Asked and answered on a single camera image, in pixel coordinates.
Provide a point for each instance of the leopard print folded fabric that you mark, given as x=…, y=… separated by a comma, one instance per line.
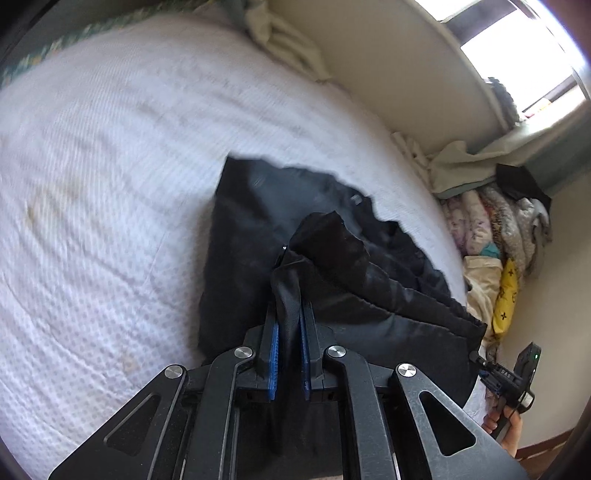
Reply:
x=496, y=216

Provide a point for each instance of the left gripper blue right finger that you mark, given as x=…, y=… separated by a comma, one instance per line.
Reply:
x=314, y=341

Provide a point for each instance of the dark navy padded jacket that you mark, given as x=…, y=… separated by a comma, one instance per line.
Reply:
x=285, y=239

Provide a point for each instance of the black garment on pile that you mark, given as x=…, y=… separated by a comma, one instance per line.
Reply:
x=518, y=182

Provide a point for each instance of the white quilted bed cover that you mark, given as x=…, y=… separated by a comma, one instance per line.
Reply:
x=110, y=154

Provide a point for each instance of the grey polka dot blanket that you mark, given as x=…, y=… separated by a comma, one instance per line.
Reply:
x=525, y=230

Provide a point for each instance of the purple floral folded quilt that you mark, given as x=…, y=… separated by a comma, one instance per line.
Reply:
x=468, y=222

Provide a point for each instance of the yellow pillow with black crosses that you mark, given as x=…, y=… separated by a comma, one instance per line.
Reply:
x=505, y=303

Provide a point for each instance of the person's right hand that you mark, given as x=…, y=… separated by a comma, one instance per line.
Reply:
x=513, y=428

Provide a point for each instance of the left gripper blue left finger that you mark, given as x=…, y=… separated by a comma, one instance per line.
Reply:
x=267, y=363

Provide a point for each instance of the cream peach striped blanket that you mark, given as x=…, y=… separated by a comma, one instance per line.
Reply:
x=482, y=275

